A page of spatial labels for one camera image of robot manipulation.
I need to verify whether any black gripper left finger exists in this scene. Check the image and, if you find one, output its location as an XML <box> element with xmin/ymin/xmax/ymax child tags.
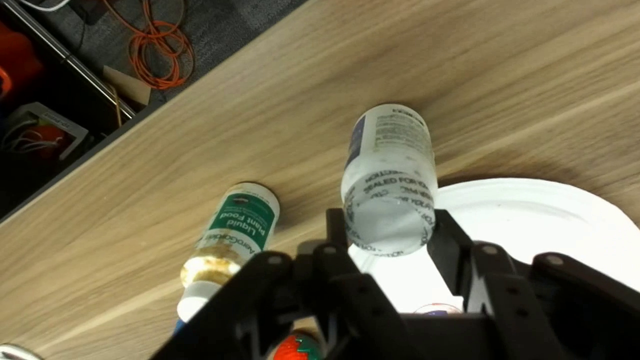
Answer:
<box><xmin>152</xmin><ymin>207</ymin><xmax>415</xmax><ymax>360</ymax></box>

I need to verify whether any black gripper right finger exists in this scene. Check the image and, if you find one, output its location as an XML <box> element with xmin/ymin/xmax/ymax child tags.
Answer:
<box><xmin>426</xmin><ymin>209</ymin><xmax>640</xmax><ymax>360</ymax></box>

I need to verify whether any white bottle with green label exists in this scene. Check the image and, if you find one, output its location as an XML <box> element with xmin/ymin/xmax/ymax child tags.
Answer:
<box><xmin>174</xmin><ymin>180</ymin><xmax>284</xmax><ymax>327</ymax></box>

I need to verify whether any small blue-capped bottle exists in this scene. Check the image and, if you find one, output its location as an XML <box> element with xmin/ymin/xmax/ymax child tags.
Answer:
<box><xmin>338</xmin><ymin>102</ymin><xmax>440</xmax><ymax>259</ymax></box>

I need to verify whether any white paper plate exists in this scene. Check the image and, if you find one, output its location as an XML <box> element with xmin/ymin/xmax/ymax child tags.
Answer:
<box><xmin>348</xmin><ymin>177</ymin><xmax>640</xmax><ymax>316</ymax></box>

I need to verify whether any cardboard scrap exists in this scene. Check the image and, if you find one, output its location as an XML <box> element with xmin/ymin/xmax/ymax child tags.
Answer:
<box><xmin>101</xmin><ymin>65</ymin><xmax>153</xmax><ymax>108</ymax></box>

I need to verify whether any orange cable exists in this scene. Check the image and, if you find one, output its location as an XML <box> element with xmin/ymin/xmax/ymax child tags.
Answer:
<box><xmin>101</xmin><ymin>0</ymin><xmax>196</xmax><ymax>95</ymax></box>

